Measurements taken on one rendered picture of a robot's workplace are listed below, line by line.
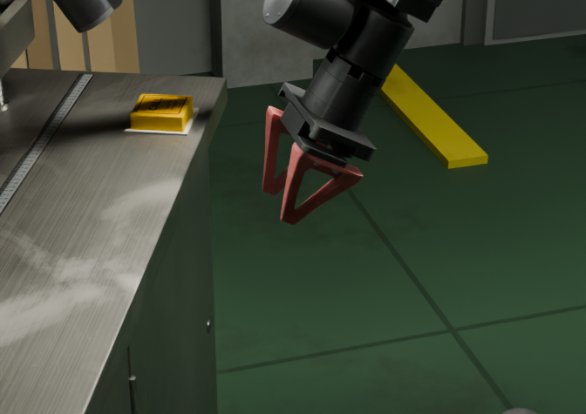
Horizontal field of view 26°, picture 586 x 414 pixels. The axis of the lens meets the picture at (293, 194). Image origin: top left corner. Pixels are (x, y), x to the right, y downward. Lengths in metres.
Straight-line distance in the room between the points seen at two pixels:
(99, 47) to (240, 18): 0.68
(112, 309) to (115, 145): 0.38
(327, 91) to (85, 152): 0.56
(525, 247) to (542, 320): 0.32
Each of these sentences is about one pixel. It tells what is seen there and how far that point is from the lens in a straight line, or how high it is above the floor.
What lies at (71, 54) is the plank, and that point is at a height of 0.33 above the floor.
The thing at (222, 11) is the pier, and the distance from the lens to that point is 3.97.
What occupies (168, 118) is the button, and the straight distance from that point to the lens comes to 1.64.
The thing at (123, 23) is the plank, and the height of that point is 0.39.
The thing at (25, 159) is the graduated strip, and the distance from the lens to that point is 1.60.
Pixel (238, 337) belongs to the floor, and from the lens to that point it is 2.83.
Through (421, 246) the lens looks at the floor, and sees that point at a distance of 3.19.
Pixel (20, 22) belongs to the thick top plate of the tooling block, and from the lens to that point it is 1.73.
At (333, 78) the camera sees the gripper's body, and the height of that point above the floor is 1.17.
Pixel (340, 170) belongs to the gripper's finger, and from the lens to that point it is 1.11.
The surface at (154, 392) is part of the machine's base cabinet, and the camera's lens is 1.58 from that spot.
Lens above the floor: 1.59
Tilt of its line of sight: 28 degrees down
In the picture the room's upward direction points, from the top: straight up
